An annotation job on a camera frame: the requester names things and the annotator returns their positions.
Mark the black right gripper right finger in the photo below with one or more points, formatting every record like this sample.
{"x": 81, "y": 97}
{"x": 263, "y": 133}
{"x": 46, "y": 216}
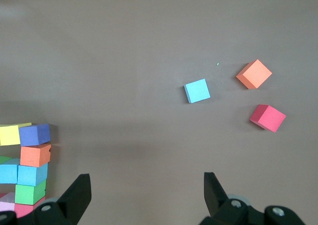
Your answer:
{"x": 216, "y": 200}

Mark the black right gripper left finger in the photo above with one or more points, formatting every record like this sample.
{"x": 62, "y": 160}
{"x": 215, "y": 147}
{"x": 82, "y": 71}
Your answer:
{"x": 74, "y": 197}

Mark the red foam cube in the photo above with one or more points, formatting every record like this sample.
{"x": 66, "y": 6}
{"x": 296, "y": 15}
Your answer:
{"x": 24, "y": 208}
{"x": 2, "y": 195}
{"x": 269, "y": 119}

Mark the blue foam cube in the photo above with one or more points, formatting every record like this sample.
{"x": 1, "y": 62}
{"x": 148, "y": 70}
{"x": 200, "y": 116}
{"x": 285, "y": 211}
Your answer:
{"x": 197, "y": 91}
{"x": 7, "y": 174}
{"x": 28, "y": 175}

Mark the orange foam cube with dents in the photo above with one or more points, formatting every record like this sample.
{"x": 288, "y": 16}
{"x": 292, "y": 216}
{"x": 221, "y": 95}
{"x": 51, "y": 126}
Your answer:
{"x": 32, "y": 156}

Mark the pink foam cube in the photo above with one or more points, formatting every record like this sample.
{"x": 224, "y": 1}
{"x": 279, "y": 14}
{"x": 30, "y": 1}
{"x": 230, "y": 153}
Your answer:
{"x": 7, "y": 206}

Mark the purple foam cube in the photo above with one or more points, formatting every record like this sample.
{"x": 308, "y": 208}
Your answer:
{"x": 31, "y": 135}

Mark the yellow foam cube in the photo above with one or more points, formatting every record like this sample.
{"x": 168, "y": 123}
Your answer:
{"x": 9, "y": 135}

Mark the table cover mat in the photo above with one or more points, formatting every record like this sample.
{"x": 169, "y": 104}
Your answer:
{"x": 124, "y": 61}

